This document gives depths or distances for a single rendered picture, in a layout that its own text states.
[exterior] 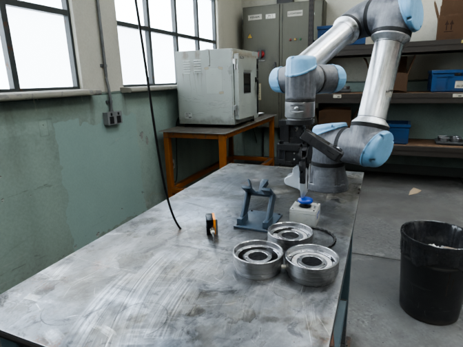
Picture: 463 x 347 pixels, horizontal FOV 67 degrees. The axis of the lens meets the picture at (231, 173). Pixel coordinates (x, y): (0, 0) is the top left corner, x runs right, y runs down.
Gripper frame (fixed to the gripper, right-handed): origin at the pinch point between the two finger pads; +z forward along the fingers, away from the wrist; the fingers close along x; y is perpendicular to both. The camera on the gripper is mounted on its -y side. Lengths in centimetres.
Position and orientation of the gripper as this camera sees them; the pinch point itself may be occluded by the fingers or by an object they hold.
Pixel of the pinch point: (305, 193)
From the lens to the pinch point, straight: 97.1
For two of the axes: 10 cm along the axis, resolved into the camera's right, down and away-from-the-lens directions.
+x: -3.9, 2.5, -8.9
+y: -9.2, -0.8, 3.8
